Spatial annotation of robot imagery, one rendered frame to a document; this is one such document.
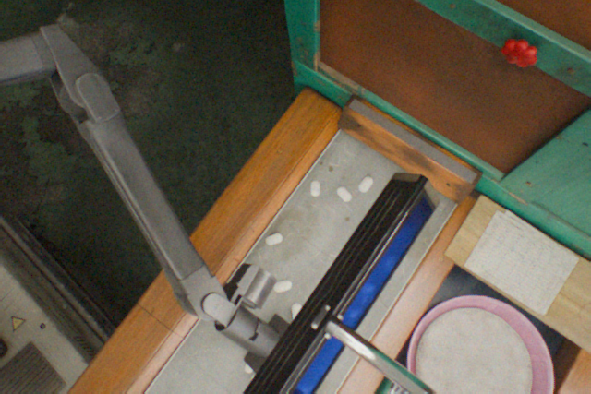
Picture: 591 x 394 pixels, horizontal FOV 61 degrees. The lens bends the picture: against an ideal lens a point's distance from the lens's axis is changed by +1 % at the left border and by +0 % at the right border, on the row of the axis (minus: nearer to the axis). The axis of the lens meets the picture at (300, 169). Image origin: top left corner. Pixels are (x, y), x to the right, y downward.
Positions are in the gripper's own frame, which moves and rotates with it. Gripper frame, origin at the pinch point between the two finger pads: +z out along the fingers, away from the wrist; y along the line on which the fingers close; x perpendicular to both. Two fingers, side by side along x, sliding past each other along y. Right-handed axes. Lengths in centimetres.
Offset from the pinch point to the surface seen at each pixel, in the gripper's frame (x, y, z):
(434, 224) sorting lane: -2.8, 38.5, 7.0
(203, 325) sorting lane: 15.0, -5.3, -13.4
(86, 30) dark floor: 153, 49, -63
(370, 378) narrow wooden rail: -7.8, 5.8, 9.5
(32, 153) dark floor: 141, -3, -47
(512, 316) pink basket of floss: -17.6, 31.3, 22.7
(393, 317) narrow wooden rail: -6.4, 17.5, 7.7
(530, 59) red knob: -38, 47, -29
